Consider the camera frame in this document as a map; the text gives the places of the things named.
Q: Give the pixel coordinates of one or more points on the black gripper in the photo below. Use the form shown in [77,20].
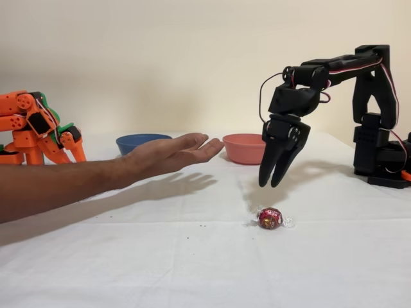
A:
[280,129]

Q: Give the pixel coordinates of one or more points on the orange green gripper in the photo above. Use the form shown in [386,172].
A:
[71,138]

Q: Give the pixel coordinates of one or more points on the red candy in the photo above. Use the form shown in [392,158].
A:
[270,219]

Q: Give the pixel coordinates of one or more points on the person's bare forearm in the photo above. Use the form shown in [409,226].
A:
[48,189]

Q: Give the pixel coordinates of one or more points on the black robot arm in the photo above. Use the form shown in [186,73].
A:
[369,138]

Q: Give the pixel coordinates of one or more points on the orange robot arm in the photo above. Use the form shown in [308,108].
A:
[13,123]

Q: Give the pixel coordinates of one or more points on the person's bare hand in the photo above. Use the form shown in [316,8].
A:
[167,155]

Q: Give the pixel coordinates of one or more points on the pink bowl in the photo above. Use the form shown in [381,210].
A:
[244,150]

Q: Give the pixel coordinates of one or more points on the blue bowl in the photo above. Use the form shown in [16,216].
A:
[128,144]

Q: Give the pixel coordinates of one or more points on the small orange clamp piece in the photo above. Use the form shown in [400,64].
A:
[407,175]

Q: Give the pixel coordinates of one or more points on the white tablecloth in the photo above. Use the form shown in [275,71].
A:
[160,256]

